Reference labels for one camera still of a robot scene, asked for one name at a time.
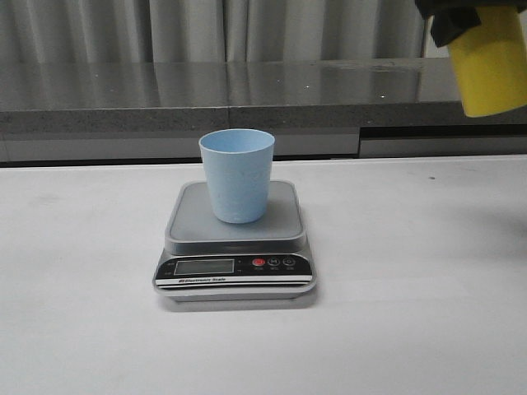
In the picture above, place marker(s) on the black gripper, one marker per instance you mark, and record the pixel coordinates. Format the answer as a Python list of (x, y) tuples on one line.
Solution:
[(451, 19)]

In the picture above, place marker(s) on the yellow squeeze bottle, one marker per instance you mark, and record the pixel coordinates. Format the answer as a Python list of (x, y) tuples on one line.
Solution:
[(489, 62)]

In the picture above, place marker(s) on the light blue plastic cup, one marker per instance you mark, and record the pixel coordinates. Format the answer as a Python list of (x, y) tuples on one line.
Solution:
[(237, 164)]

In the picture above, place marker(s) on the silver digital kitchen scale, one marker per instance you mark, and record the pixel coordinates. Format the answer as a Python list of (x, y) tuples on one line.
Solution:
[(211, 264)]

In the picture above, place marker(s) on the grey stone counter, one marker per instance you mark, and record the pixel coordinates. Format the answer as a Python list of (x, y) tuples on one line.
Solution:
[(127, 113)]

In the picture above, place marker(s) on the grey pleated curtain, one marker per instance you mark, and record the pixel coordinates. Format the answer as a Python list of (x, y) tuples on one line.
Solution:
[(209, 31)]

